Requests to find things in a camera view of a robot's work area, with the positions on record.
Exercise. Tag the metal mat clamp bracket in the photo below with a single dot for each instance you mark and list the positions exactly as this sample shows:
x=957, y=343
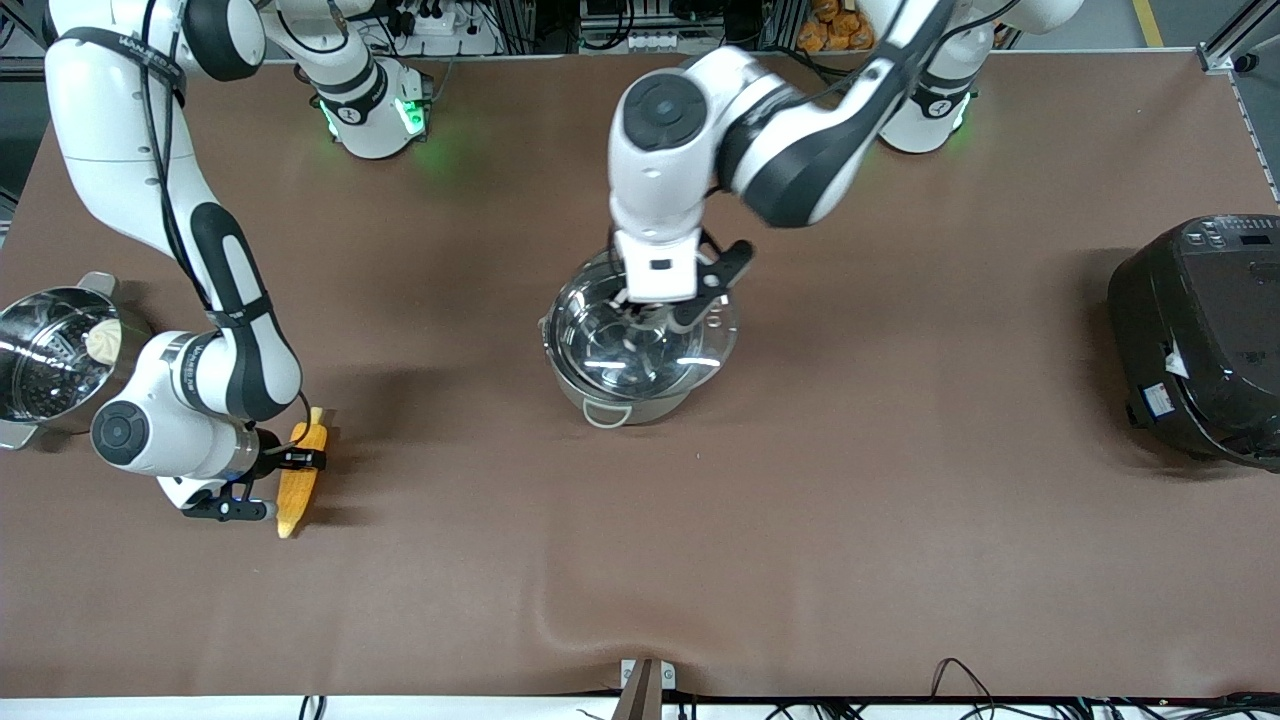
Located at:
x=648, y=680

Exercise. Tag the black rice cooker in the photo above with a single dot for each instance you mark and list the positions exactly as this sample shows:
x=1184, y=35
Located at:
x=1200, y=330

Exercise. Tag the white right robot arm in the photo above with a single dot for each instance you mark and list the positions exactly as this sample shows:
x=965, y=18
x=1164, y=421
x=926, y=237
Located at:
x=230, y=330

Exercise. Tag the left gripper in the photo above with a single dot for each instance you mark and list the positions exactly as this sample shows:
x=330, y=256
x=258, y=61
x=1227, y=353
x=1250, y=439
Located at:
x=647, y=315

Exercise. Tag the perforated steel steamer insert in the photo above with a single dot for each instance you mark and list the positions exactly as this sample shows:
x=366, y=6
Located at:
x=40, y=385

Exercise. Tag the bag of orange items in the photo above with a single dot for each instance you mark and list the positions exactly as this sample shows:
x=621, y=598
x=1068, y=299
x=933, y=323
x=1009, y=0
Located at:
x=835, y=30

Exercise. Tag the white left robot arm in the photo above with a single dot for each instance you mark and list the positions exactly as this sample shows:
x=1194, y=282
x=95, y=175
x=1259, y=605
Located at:
x=670, y=170

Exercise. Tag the steel steamer pot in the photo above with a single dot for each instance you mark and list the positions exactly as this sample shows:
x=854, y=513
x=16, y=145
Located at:
x=30, y=400

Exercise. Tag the brown table mat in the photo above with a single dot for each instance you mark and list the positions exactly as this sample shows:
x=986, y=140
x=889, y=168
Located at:
x=800, y=520

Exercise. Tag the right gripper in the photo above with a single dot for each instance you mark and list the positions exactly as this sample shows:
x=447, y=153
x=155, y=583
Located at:
x=267, y=454

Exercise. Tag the yellow corn cob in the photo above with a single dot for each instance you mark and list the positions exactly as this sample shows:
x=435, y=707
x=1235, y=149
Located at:
x=298, y=495

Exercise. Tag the white steamed bun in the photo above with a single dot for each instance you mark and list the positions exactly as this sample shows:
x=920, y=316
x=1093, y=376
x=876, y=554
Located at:
x=103, y=341

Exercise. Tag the small white socket strip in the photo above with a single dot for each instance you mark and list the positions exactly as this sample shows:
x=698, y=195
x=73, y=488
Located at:
x=655, y=42

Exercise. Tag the white power strip with plugs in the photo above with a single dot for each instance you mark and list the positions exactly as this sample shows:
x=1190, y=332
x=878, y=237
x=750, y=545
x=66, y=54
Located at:
x=435, y=20

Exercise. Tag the glass pot lid with knob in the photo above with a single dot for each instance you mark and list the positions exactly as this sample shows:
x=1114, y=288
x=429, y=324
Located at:
x=600, y=350

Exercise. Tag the stainless steel cooking pot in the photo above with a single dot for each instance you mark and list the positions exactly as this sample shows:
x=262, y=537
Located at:
x=655, y=408

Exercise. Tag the aluminium frame profile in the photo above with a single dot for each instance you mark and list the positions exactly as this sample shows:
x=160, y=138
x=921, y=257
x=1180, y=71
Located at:
x=1235, y=55

